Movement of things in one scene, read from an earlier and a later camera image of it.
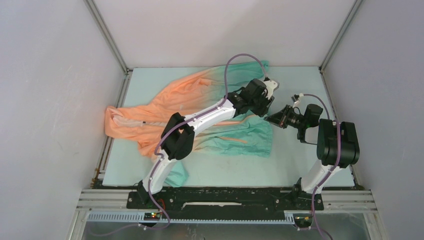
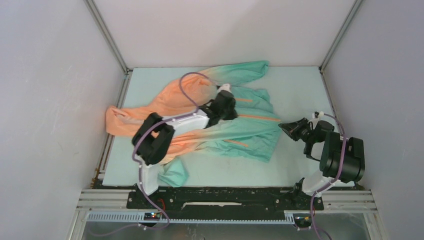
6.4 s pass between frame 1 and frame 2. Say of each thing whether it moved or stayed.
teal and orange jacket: stayed
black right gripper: moved
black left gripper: moved
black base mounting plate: stayed
